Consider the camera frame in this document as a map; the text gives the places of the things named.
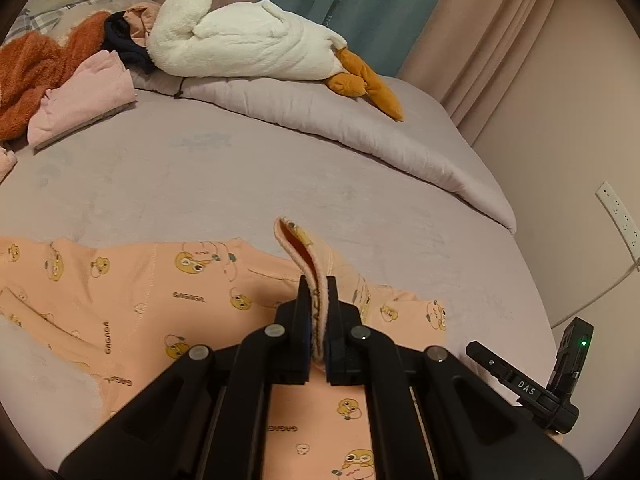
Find rust orange fluffy garment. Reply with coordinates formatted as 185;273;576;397
0;11;111;142

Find white power strip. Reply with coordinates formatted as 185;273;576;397
596;181;640;261

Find pink folded garment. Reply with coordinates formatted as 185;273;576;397
27;50;137;150

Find pink beige curtain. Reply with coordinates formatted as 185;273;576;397
154;0;555;142

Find peach cartoon print garment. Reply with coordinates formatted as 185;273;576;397
0;216;448;480

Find dark navy garment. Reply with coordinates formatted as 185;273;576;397
102;11;156;74

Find white power cable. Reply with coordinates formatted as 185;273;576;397
549;253;640;331

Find lilac folded duvet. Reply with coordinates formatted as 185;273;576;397
131;68;516;233

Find white plush goose toy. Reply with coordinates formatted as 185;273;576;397
146;0;404;122

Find light pink small garment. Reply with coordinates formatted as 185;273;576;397
0;146;17;182

